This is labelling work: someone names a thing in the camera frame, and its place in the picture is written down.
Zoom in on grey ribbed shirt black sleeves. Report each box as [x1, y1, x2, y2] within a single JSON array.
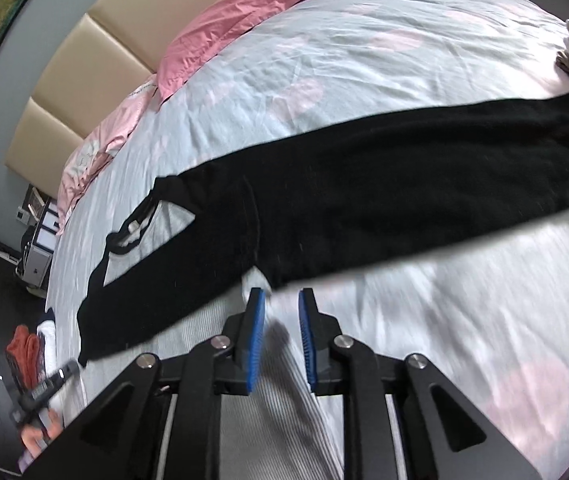
[[77, 72, 569, 480]]

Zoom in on light pink pillow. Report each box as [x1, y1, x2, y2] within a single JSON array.
[[57, 74, 160, 221]]

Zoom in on bed with dotted grey sheet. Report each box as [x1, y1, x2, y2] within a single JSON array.
[[44, 0, 569, 480]]

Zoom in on person's left hand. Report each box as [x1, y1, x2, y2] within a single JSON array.
[[21, 409, 66, 462]]

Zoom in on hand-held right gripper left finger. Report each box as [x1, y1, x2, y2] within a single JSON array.
[[22, 287, 266, 480]]

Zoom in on orange folded garment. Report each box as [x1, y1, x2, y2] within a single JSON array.
[[7, 325, 42, 391]]

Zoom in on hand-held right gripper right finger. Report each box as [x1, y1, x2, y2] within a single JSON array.
[[298, 287, 540, 480]]

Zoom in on beige padded headboard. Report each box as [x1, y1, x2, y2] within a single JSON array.
[[4, 0, 380, 196]]

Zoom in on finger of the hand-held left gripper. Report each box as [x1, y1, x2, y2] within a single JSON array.
[[39, 360, 80, 396]]

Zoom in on dark pink pillow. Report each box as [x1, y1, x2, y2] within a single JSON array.
[[157, 0, 370, 101]]

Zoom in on black and white nightstand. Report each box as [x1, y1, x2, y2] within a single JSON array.
[[14, 182, 65, 291]]

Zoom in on silver picture frame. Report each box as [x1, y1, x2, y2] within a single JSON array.
[[23, 184, 48, 211]]

